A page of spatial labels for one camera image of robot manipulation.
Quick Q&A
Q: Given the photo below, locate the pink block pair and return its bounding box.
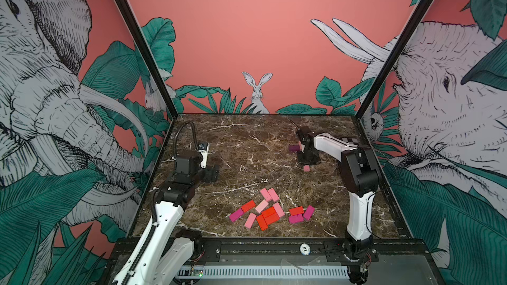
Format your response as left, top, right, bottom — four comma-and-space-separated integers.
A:
267, 188, 279, 203
260, 188, 272, 202

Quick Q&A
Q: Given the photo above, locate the magenta block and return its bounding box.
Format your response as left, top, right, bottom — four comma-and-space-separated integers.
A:
289, 214, 304, 224
229, 208, 244, 222
303, 205, 315, 221

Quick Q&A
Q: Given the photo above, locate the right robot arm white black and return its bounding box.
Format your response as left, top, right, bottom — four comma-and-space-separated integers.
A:
297, 126, 382, 262

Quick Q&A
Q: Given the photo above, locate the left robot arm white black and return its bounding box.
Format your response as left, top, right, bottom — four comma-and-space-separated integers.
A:
109, 149, 219, 284

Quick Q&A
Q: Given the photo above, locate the black white checkerboard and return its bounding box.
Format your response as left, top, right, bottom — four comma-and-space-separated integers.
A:
341, 137, 360, 145

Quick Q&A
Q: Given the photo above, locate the red block right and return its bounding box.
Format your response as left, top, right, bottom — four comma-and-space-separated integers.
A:
289, 207, 304, 216

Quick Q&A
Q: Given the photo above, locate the pink block beside red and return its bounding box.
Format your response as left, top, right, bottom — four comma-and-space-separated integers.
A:
273, 203, 285, 218

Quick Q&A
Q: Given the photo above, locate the light pink block middle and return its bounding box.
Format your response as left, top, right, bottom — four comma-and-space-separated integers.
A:
255, 199, 269, 214

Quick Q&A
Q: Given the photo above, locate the red block upper left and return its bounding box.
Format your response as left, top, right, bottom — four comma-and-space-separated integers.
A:
241, 200, 256, 213

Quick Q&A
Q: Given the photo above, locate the red block large center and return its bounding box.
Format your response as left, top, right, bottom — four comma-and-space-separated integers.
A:
261, 207, 280, 226

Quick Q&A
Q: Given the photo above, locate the pink block lower left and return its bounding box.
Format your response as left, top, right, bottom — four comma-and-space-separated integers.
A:
244, 213, 257, 229

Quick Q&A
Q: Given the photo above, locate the red block bottom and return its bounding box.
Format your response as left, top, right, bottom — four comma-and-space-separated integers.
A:
256, 215, 268, 231

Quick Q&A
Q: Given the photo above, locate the black corrugated cable hose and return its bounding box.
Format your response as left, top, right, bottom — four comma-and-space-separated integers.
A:
172, 121, 198, 158

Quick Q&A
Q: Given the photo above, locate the white slotted cable duct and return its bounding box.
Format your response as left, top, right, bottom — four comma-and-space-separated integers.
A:
176, 265, 349, 280

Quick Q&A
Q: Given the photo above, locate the black front rail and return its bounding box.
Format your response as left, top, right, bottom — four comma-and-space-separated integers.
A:
108, 236, 430, 266

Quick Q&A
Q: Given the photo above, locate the black left frame post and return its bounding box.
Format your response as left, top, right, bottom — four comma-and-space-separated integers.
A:
114, 0, 178, 119

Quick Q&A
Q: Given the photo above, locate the black frame post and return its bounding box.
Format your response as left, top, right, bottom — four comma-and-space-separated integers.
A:
114, 0, 178, 119
355, 0, 434, 120

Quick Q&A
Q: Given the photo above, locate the black right frame post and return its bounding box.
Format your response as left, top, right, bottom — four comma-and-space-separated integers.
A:
355, 0, 434, 120

